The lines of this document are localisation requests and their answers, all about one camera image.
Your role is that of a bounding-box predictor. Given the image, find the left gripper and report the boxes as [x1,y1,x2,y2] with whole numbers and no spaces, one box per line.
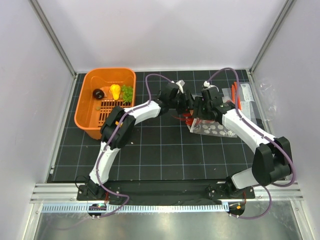
[168,89,195,115]

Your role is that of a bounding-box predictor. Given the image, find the red toy lobster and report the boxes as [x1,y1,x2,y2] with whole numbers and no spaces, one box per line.
[172,112,195,127]

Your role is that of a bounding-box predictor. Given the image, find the clear dotted zip bag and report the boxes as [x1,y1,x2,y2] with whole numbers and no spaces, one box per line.
[187,118,237,138]

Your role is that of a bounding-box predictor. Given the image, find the green toy grapes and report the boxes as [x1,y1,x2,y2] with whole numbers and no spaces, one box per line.
[121,85,134,103]

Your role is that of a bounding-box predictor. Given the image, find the orange plastic basket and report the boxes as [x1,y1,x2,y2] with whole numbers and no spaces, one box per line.
[74,67,136,140]

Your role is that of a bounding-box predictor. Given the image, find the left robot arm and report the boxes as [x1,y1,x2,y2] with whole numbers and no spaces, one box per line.
[85,80,193,200]

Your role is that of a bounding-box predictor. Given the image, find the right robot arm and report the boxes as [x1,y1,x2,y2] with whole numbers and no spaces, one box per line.
[192,87,296,198]

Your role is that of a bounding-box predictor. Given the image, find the spare zip bags orange zippers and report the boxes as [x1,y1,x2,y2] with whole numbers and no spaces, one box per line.
[222,81,257,124]

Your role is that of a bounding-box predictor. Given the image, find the black grid mat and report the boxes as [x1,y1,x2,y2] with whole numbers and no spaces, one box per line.
[47,69,254,183]

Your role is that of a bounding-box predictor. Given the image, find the yellow toy pear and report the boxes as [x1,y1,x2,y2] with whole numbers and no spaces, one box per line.
[109,84,122,101]

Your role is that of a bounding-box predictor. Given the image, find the dark plum toy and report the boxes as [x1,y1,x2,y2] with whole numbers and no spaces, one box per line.
[92,88,105,100]

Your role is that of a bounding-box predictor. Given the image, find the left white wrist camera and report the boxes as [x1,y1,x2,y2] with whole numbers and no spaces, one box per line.
[171,80,185,94]

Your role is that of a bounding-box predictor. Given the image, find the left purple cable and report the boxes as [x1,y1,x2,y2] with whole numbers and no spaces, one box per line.
[94,73,176,220]

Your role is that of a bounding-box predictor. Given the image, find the slotted cable duct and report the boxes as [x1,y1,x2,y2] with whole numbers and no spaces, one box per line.
[41,202,229,214]

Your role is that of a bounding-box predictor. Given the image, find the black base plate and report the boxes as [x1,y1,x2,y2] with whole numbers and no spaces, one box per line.
[76,178,256,206]

